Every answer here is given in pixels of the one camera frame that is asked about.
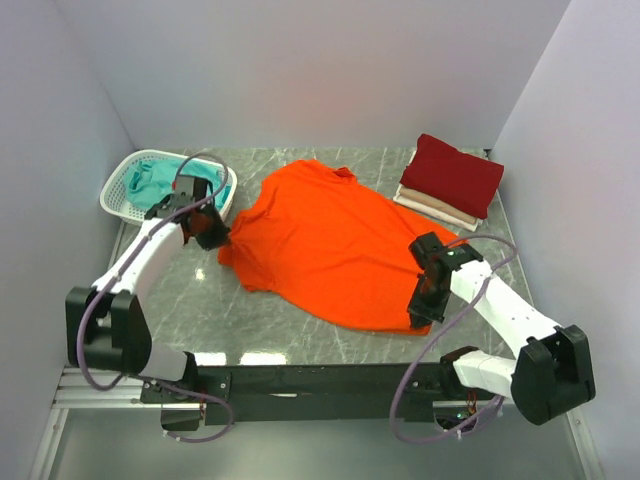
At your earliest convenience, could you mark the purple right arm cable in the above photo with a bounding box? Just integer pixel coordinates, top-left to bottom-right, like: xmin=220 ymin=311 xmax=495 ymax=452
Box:
xmin=388 ymin=234 xmax=519 ymax=446

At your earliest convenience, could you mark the orange t shirt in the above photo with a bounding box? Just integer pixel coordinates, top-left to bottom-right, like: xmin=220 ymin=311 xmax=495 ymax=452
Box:
xmin=218 ymin=160 xmax=456 ymax=335

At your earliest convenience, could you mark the aluminium frame rail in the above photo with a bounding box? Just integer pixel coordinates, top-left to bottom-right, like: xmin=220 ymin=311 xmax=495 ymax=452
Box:
xmin=52 ymin=368 xmax=158 ymax=409

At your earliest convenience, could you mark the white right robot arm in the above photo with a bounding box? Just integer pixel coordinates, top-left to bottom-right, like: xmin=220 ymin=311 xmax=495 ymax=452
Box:
xmin=408 ymin=233 xmax=596 ymax=425

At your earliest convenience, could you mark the folded beige t shirt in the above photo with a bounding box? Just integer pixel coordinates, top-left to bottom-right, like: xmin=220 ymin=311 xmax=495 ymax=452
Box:
xmin=395 ymin=185 xmax=480 ymax=222

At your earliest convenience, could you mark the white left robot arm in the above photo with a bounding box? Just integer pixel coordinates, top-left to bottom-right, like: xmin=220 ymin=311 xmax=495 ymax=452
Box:
xmin=65 ymin=174 xmax=229 ymax=402

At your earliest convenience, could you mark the folded dark red t shirt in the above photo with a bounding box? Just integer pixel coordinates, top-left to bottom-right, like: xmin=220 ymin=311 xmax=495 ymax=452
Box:
xmin=400 ymin=134 xmax=504 ymax=219

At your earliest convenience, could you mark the teal t shirt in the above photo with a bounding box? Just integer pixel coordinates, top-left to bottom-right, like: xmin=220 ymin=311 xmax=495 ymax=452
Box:
xmin=123 ymin=159 xmax=223 ymax=211

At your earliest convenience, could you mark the white plastic laundry basket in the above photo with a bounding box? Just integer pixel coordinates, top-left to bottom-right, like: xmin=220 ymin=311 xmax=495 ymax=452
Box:
xmin=100 ymin=149 xmax=238 ymax=225

